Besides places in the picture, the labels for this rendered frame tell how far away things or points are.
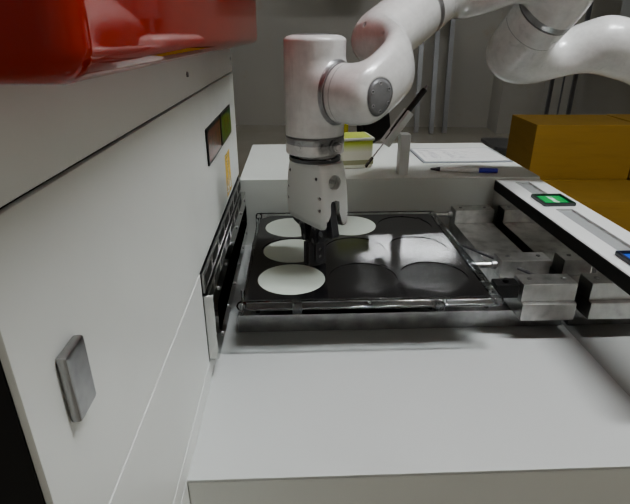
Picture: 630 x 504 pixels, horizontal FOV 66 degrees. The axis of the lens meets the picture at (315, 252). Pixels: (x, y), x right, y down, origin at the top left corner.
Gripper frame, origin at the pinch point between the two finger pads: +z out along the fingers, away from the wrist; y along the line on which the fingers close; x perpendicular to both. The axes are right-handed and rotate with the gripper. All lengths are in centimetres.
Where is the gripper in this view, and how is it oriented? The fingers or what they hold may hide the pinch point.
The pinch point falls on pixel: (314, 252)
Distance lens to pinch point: 77.7
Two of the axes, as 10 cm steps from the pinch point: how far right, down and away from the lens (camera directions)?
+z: 0.0, 9.1, 4.1
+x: -8.2, 2.4, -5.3
